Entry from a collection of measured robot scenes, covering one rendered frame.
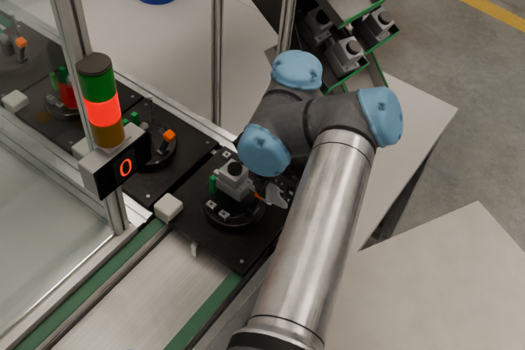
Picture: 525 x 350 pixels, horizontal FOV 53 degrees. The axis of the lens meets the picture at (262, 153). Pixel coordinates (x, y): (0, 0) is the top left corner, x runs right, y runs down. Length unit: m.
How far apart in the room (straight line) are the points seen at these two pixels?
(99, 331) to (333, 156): 0.65
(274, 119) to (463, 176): 2.05
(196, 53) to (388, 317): 0.96
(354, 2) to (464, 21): 2.70
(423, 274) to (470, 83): 2.07
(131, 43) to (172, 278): 0.85
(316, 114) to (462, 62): 2.71
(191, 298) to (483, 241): 0.70
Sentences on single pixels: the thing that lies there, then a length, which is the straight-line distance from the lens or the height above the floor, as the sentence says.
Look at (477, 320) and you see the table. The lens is 1.27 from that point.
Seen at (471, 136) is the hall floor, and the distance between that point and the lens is 2.91.
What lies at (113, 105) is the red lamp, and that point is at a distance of 0.82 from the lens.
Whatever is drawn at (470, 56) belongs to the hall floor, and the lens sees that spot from 3.42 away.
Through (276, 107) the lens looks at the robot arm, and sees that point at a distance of 0.73.
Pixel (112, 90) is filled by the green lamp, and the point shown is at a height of 1.38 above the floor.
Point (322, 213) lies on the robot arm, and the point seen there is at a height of 1.46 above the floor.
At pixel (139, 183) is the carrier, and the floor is 0.97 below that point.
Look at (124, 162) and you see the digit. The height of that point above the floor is 1.22.
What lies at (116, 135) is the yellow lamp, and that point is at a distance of 0.87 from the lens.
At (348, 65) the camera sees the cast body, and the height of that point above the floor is 1.23.
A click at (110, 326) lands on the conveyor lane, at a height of 0.92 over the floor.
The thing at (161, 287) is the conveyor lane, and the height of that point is 0.92.
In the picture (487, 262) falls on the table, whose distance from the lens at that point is 1.36.
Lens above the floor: 1.91
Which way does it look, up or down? 49 degrees down
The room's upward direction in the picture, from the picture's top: 6 degrees clockwise
